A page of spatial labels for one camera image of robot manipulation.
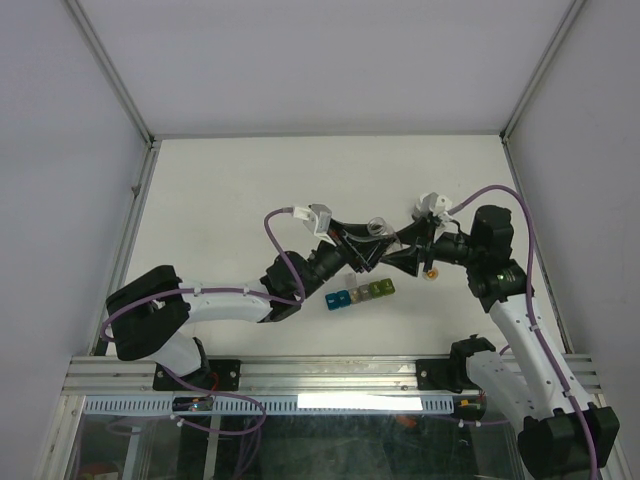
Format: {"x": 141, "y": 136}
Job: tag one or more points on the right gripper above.
{"x": 422, "y": 232}

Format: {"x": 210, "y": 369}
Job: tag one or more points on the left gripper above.
{"x": 357, "y": 253}

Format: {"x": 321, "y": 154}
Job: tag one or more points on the green pill box THUR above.
{"x": 387, "y": 287}

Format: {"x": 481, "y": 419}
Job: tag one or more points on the clear pill box SAT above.
{"x": 364, "y": 293}

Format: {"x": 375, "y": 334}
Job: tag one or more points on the green pill box SUN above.
{"x": 376, "y": 289}

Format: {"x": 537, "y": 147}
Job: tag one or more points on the teal pill box FRI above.
{"x": 343, "y": 299}

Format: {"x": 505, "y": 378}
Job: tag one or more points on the teal pill box MON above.
{"x": 332, "y": 301}

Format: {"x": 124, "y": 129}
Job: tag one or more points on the clear pill jar gold lid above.
{"x": 379, "y": 227}

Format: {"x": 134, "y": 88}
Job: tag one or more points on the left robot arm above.
{"x": 146, "y": 316}

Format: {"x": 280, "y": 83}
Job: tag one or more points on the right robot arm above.
{"x": 561, "y": 432}

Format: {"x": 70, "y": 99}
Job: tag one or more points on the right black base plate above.
{"x": 442, "y": 374}

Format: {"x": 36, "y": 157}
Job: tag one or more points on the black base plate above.
{"x": 442, "y": 374}
{"x": 197, "y": 374}

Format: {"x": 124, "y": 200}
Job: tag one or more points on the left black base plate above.
{"x": 197, "y": 374}

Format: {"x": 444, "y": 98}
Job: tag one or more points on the aluminium mounting rail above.
{"x": 262, "y": 376}

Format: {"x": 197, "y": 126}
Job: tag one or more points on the grey slotted cable duct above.
{"x": 272, "y": 405}

